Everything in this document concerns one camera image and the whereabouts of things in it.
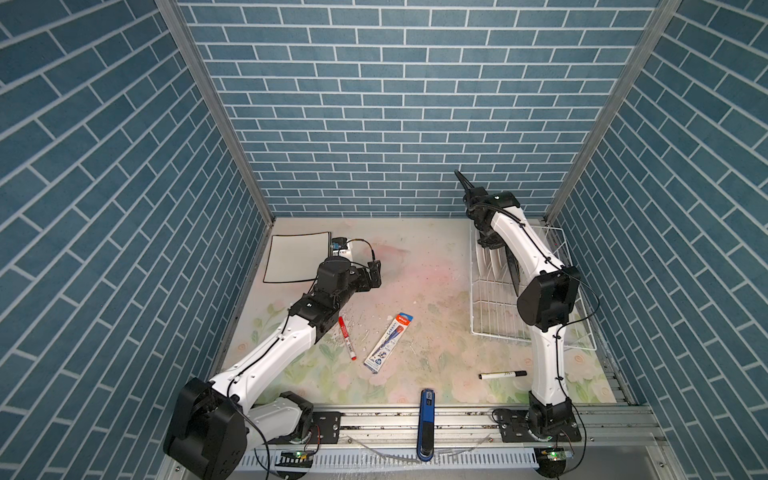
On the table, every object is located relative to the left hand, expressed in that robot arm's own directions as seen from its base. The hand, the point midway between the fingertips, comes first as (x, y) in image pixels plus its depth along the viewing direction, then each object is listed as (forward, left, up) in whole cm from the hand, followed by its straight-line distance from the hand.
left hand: (368, 263), depth 81 cm
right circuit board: (-42, -45, -21) cm, 66 cm away
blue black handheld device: (-36, -15, -20) cm, 44 cm away
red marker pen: (-13, +7, -21) cm, 25 cm away
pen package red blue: (-14, -5, -19) cm, 24 cm away
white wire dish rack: (-3, -39, -18) cm, 43 cm away
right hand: (+10, -41, -2) cm, 42 cm away
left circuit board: (-41, +18, -24) cm, 51 cm away
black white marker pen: (-24, -34, -20) cm, 47 cm away
